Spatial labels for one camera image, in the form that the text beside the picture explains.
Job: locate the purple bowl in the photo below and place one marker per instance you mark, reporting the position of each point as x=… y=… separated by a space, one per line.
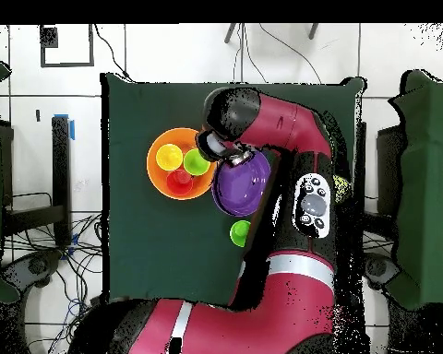
x=240 y=188

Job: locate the light green tapered cup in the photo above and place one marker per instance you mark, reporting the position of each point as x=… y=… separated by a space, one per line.
x=193 y=166

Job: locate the orange-red cup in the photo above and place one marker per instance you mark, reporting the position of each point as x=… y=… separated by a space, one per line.
x=179 y=184

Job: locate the large yellow-orange bowl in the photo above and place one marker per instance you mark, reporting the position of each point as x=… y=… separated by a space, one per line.
x=158 y=184

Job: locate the yellow-orange stepped cup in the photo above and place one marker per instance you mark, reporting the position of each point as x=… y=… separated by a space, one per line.
x=169 y=157

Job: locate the yellow tapered cup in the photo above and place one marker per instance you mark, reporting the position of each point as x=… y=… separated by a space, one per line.
x=341 y=184

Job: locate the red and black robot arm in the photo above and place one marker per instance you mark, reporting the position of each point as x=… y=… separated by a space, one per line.
x=280 y=313

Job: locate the green stepped cup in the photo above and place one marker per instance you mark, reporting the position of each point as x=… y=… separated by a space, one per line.
x=238 y=233

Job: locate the dark green tablecloth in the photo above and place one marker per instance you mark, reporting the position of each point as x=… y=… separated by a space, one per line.
x=162 y=236

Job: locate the grey tripod leg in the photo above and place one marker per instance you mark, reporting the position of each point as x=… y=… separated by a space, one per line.
x=230 y=34
x=313 y=31

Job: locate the blue tape strip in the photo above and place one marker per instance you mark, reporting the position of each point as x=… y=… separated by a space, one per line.
x=72 y=131

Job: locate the black stand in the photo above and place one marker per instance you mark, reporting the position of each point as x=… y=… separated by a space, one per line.
x=61 y=166

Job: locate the black box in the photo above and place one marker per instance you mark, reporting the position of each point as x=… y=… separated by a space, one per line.
x=389 y=166

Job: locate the grey office chair base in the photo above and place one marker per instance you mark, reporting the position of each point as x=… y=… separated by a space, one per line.
x=382 y=269

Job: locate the dark office chair base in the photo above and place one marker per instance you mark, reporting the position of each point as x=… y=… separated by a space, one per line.
x=37 y=265

